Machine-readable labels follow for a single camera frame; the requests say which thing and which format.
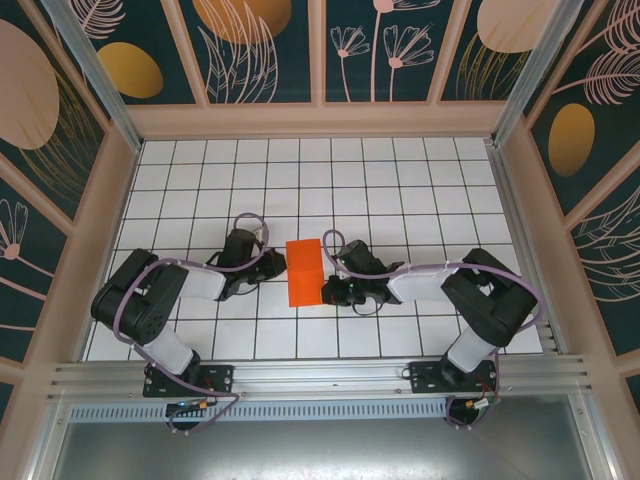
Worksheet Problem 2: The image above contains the orange cloth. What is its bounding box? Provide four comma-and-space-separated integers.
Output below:
285, 238, 325, 308

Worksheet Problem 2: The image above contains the grey metal sheet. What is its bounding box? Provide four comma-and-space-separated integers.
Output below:
49, 418, 599, 480

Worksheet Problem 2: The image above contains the small controller board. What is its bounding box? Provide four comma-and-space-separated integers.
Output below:
167, 398, 217, 417
464, 394, 502, 416

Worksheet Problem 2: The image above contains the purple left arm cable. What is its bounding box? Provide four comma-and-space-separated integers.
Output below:
112, 213, 271, 436

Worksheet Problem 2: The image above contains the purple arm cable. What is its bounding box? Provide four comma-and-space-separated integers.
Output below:
112, 213, 271, 436
322, 229, 544, 431

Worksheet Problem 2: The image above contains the aluminium mounting rail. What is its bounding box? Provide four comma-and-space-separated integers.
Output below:
47, 354, 594, 401

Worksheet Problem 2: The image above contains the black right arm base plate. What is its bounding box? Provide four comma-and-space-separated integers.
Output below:
408, 360, 501, 394

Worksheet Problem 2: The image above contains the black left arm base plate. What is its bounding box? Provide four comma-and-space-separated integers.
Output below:
143, 363, 235, 399

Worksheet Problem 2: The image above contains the grey slotted cable tray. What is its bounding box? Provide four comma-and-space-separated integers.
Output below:
67, 397, 451, 421

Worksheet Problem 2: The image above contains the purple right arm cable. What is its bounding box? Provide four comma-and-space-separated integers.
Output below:
322, 229, 544, 431

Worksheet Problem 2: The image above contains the aluminium side rail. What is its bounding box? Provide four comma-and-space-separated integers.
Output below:
487, 142, 569, 357

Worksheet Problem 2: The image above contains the aluminium frame post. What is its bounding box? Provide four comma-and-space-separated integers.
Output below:
40, 0, 145, 154
488, 0, 585, 147
27, 399, 71, 480
569, 394, 619, 480

